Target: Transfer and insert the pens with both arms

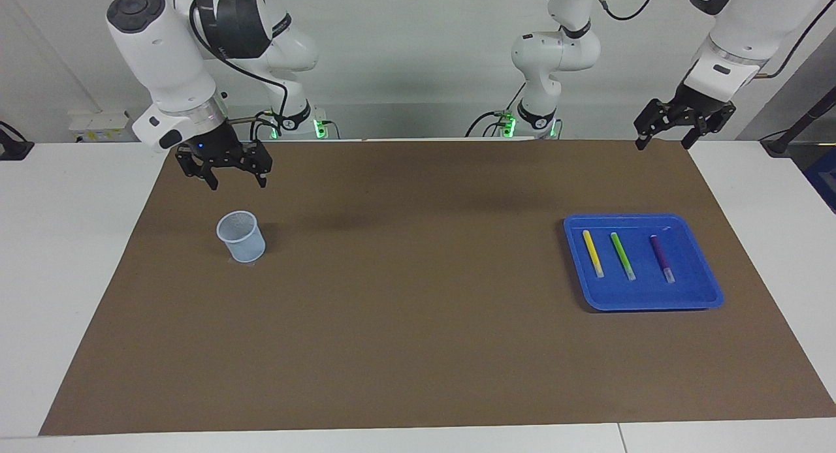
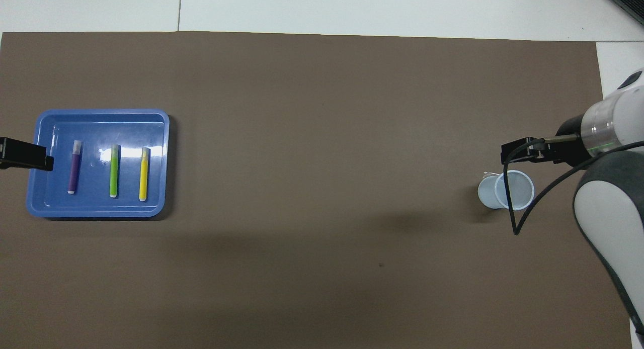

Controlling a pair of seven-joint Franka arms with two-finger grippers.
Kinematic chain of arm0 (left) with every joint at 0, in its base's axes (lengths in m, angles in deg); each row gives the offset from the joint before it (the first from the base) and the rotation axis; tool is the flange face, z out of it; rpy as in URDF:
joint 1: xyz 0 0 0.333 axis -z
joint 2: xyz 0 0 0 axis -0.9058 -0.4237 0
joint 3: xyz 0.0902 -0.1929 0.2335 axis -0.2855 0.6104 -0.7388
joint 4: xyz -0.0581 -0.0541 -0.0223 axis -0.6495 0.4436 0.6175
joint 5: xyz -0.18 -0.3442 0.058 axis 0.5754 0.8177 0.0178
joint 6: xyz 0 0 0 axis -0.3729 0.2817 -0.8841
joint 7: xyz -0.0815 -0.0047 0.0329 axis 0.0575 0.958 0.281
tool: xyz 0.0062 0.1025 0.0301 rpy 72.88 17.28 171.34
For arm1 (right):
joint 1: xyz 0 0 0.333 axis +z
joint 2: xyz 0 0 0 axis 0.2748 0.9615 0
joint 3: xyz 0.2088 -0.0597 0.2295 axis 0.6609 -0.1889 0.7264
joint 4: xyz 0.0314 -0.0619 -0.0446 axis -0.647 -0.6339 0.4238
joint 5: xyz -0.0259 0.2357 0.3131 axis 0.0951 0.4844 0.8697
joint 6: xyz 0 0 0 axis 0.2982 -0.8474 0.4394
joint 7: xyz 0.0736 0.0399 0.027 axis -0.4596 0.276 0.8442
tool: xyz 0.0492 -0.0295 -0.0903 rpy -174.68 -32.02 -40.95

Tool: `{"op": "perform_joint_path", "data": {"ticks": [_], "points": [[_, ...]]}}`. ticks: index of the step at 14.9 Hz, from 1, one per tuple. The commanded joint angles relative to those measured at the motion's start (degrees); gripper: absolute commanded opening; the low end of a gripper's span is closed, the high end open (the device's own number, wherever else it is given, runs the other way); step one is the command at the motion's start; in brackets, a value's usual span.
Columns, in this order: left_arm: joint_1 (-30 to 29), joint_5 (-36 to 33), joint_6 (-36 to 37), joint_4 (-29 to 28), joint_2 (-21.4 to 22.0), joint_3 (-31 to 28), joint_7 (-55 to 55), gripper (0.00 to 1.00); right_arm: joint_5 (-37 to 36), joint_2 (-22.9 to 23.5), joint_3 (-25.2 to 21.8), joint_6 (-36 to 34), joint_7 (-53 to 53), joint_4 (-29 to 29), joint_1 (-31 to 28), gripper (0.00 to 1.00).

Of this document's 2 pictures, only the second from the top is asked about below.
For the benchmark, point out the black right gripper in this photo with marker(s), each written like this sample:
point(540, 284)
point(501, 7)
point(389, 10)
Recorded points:
point(571, 143)

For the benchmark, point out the green highlighter pen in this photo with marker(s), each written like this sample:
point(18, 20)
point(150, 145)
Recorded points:
point(114, 173)

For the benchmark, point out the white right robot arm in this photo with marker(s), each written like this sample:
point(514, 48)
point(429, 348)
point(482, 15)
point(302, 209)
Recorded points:
point(614, 238)

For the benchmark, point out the brown table mat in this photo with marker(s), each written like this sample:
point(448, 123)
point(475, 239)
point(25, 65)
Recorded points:
point(322, 138)

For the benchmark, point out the yellow highlighter pen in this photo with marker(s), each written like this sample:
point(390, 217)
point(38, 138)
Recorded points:
point(144, 175)

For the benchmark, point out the translucent plastic cup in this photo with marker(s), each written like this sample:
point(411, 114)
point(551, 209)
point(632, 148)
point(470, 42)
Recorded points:
point(488, 193)

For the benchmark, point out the blue plastic tray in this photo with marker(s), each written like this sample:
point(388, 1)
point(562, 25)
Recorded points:
point(95, 208)

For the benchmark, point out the dark grey ribbed device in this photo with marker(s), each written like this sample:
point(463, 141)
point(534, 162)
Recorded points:
point(631, 2)

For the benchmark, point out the small clear tape piece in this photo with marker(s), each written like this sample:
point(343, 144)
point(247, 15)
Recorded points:
point(490, 175)

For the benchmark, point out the purple highlighter pen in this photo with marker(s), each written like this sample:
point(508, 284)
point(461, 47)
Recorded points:
point(74, 170)

